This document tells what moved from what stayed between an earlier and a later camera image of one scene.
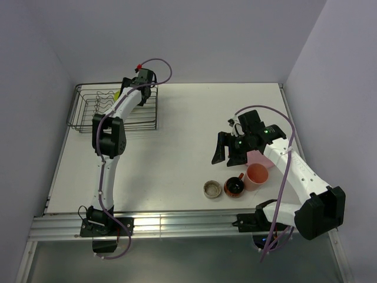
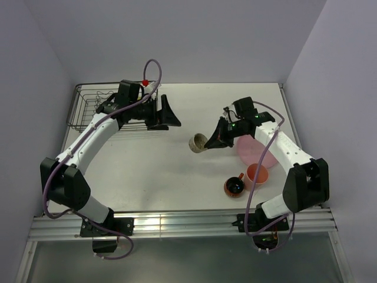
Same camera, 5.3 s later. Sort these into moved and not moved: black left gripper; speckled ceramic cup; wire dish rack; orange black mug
Moved: speckled ceramic cup; black left gripper
Not moved: orange black mug; wire dish rack
